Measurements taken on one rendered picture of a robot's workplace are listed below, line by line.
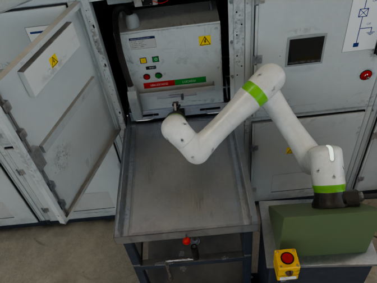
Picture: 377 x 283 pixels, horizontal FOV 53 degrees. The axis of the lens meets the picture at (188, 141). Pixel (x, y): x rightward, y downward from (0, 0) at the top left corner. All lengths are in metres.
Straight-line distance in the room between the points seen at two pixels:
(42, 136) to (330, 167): 1.14
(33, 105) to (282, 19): 1.09
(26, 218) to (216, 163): 1.53
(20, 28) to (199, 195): 1.06
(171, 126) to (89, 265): 1.43
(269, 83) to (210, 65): 0.45
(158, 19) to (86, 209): 1.42
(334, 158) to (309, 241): 0.34
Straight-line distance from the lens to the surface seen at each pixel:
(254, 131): 2.16
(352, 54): 2.00
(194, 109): 2.07
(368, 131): 2.44
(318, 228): 1.54
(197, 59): 1.89
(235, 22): 1.77
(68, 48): 1.65
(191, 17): 1.87
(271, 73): 1.57
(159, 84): 1.97
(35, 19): 1.80
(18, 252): 2.93
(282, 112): 1.74
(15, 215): 2.89
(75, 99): 1.75
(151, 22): 1.87
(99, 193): 2.55
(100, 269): 2.63
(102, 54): 1.85
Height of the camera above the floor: 2.24
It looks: 45 degrees down
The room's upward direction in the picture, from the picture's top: 8 degrees counter-clockwise
